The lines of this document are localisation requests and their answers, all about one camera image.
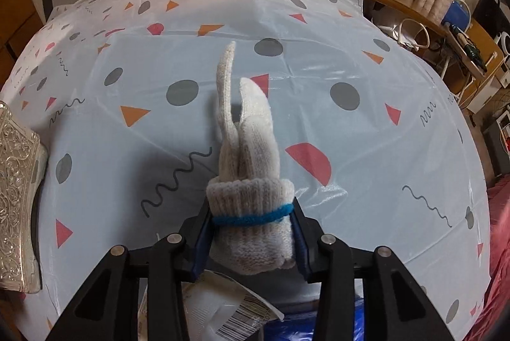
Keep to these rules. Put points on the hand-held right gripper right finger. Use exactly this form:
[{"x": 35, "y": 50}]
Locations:
[{"x": 301, "y": 245}]

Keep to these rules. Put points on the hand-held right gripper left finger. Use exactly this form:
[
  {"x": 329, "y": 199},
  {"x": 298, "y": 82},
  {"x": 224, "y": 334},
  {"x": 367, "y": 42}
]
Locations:
[{"x": 201, "y": 241}]

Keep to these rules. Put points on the grey knit glove pair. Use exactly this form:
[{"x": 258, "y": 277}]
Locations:
[{"x": 247, "y": 165}]

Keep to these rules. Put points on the white plastic packet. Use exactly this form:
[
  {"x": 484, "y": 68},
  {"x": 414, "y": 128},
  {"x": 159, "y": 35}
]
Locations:
[{"x": 215, "y": 305}]

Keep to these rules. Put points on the blue packet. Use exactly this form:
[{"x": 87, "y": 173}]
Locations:
[{"x": 291, "y": 329}]

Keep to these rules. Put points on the red blanket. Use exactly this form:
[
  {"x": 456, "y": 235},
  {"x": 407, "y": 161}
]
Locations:
[{"x": 498, "y": 245}]

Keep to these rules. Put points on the patterned plastic tablecloth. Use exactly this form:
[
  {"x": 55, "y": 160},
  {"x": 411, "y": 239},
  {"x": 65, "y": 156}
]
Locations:
[{"x": 159, "y": 46}]

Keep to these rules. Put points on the wooden desk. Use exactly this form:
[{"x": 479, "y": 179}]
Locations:
[{"x": 398, "y": 4}]

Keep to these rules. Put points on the green items on desk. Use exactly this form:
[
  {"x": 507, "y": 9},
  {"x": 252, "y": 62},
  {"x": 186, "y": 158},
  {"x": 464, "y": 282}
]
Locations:
[{"x": 470, "y": 46}]

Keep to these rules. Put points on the blue chair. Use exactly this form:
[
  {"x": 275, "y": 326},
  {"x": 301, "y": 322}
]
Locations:
[{"x": 456, "y": 14}]

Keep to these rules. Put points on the black monitor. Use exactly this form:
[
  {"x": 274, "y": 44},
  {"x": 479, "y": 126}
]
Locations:
[{"x": 490, "y": 12}]

